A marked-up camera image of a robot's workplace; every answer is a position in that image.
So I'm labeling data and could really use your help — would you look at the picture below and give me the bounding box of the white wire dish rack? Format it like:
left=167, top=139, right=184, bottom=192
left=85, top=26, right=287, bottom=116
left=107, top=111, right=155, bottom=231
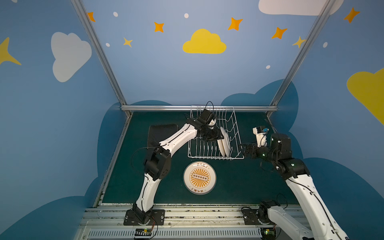
left=188, top=106, right=244, bottom=160

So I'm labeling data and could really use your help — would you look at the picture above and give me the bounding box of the left small circuit board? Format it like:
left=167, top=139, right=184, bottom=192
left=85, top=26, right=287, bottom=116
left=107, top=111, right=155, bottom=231
left=133, top=228, right=153, bottom=240

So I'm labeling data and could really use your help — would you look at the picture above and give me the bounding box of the small circuit board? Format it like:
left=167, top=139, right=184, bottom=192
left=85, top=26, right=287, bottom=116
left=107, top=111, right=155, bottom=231
left=133, top=228, right=153, bottom=240
left=261, top=228, right=277, bottom=240

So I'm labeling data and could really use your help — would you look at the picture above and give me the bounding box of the aluminium frame left post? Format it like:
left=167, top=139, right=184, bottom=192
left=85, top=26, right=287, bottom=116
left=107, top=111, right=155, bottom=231
left=71, top=0, right=132, bottom=118

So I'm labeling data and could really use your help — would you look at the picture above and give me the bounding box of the aluminium frame back bar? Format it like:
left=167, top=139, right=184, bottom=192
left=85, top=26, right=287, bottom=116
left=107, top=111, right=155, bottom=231
left=121, top=105, right=278, bottom=112

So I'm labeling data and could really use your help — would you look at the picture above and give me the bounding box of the aluminium frame right post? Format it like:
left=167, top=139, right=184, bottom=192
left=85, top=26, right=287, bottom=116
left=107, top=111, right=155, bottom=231
left=266, top=0, right=337, bottom=119

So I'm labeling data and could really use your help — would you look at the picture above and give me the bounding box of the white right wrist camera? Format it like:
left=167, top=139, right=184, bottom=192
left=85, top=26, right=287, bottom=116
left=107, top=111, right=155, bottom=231
left=253, top=126, right=269, bottom=147

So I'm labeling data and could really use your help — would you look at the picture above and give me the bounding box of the right small circuit board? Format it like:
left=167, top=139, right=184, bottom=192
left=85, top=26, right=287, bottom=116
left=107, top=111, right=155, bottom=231
left=261, top=228, right=277, bottom=240

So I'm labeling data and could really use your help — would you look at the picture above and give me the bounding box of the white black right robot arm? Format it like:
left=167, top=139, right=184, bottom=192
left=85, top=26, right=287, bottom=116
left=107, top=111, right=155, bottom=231
left=241, top=133, right=349, bottom=240

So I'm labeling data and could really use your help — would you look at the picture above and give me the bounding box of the white round plate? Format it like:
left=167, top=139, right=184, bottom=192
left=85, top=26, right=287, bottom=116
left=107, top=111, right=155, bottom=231
left=220, top=127, right=231, bottom=157
left=183, top=161, right=217, bottom=196
left=217, top=133, right=226, bottom=157

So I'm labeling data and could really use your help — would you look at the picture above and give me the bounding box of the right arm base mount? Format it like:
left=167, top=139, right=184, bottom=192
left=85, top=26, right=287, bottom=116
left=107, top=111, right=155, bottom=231
left=240, top=201, right=281, bottom=225

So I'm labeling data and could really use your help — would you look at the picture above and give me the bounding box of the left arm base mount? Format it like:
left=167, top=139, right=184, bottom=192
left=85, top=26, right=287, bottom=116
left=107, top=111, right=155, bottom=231
left=123, top=209, right=165, bottom=226

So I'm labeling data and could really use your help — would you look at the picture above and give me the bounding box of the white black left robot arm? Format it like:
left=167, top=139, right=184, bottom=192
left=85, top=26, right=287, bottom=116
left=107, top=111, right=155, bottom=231
left=133, top=115, right=224, bottom=222

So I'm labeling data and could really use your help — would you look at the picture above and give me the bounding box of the aluminium frame post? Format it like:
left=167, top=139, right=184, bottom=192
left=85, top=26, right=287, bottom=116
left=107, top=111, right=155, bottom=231
left=71, top=0, right=132, bottom=118
left=266, top=0, right=337, bottom=119

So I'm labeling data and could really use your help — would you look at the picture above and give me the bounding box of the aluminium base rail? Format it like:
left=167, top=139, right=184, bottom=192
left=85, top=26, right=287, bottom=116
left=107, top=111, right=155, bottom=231
left=75, top=204, right=310, bottom=240

